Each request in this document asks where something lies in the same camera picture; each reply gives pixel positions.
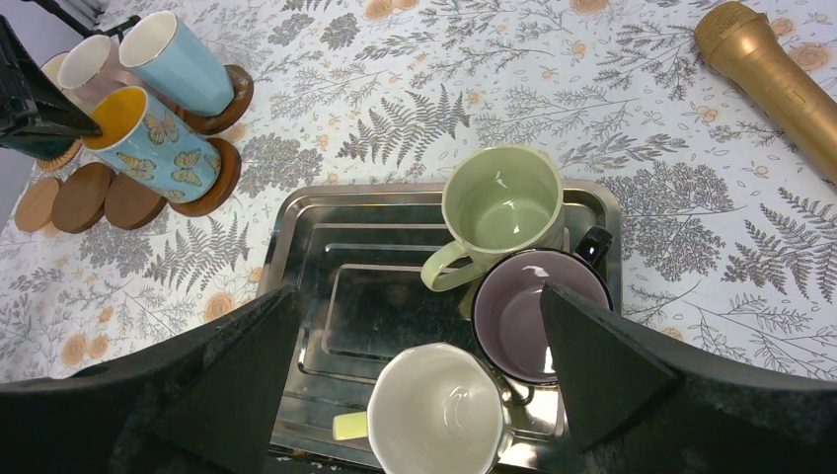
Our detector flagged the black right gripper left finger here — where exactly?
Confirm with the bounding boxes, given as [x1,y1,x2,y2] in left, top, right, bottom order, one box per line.
[1,285,302,473]

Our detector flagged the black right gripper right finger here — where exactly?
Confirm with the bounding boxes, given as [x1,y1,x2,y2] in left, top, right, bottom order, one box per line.
[540,283,836,473]

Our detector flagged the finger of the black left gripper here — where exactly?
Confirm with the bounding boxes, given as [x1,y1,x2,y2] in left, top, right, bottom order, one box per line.
[1,18,102,161]

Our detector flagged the woven straw coaster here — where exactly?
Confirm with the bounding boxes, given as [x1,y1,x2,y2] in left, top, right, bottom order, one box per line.
[37,140,82,172]

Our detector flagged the pink mug white inside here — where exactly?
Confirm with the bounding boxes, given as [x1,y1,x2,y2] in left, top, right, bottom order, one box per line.
[57,35,143,112]

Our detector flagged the light wooden coaster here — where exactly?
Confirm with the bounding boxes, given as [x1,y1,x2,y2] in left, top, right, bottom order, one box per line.
[14,177,63,232]

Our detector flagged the blue mug yellow inside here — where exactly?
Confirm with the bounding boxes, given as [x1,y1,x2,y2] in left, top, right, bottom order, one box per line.
[82,86,221,203]

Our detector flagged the light blue mug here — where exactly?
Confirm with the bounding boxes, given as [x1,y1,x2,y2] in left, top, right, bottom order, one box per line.
[118,10,234,117]

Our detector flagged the scratched dark brown coaster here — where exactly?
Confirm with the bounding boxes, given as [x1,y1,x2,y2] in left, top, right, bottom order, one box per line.
[176,64,255,135]

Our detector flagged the green mug white inside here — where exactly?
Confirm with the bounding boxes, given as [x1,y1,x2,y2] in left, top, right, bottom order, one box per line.
[332,343,513,474]

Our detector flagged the reddish brown coaster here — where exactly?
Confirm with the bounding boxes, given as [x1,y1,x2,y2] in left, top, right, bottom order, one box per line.
[170,137,242,217]

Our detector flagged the purple grey mug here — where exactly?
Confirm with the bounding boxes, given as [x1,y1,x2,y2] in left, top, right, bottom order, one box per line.
[471,225,614,386]

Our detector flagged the floral tablecloth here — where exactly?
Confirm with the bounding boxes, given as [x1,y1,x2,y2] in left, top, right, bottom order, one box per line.
[1,1,836,382]

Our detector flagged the light green mug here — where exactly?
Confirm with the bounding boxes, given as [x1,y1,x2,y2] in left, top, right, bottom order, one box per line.
[420,144,567,292]

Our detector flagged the gold microphone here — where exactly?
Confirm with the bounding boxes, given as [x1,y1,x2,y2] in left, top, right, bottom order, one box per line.
[694,1,836,182]

